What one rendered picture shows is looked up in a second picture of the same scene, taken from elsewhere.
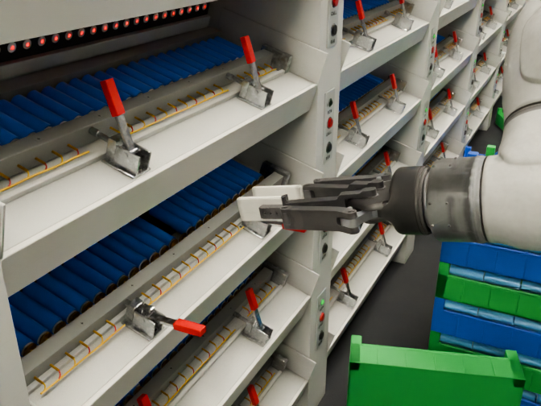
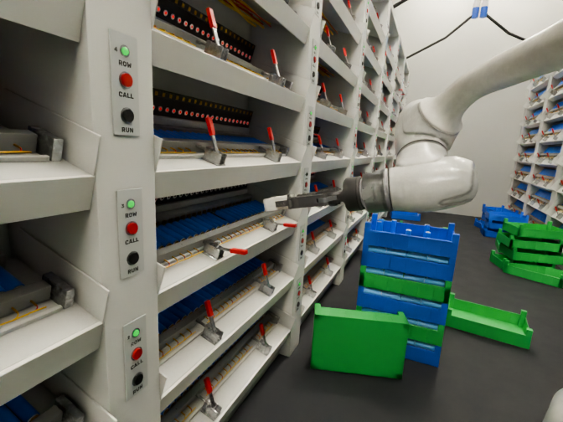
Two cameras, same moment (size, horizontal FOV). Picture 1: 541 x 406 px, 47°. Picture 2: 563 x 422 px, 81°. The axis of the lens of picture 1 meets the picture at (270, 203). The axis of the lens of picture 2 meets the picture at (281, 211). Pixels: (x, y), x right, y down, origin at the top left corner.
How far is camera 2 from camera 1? 21 cm
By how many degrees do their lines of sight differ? 14
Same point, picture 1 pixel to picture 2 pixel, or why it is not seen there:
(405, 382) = (344, 326)
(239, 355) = (256, 299)
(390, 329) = not seen: hidden behind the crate
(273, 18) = (280, 130)
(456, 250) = (369, 258)
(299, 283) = (287, 270)
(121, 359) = (201, 265)
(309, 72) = (297, 156)
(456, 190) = (376, 181)
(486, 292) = (385, 280)
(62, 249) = (182, 184)
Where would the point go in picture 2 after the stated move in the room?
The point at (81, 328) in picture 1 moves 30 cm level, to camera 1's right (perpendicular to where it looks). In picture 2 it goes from (181, 245) to (335, 251)
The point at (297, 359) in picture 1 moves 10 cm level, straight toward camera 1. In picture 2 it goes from (285, 316) to (285, 333)
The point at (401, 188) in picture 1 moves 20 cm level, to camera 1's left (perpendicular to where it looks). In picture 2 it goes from (348, 184) to (253, 179)
